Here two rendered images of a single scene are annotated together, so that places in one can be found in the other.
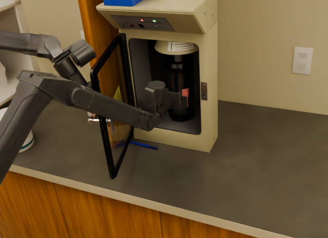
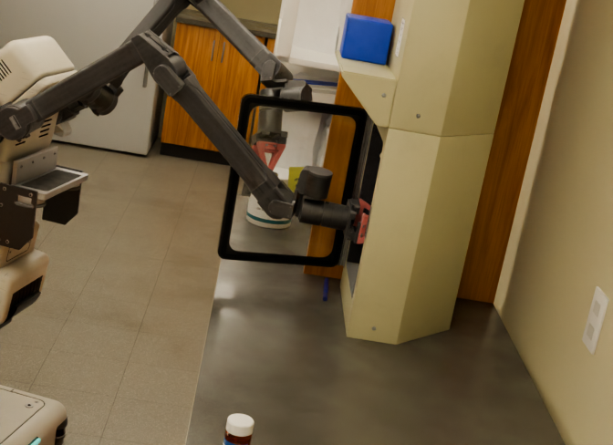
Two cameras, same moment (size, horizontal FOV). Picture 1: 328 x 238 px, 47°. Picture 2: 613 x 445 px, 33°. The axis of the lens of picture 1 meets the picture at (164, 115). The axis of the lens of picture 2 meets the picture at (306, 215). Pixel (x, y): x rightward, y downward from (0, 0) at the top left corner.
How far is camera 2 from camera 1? 192 cm
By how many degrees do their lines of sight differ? 56
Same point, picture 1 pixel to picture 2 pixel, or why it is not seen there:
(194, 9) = (348, 71)
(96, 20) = not seen: hidden behind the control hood
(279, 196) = (277, 383)
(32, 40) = (261, 55)
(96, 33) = (348, 96)
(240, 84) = (547, 336)
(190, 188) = (254, 322)
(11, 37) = (250, 44)
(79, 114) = not seen: hidden behind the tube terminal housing
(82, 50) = (291, 89)
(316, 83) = (594, 379)
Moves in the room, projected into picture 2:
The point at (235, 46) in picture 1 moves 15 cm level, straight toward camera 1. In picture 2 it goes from (565, 254) to (502, 249)
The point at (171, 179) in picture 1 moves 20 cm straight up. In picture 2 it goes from (264, 310) to (278, 226)
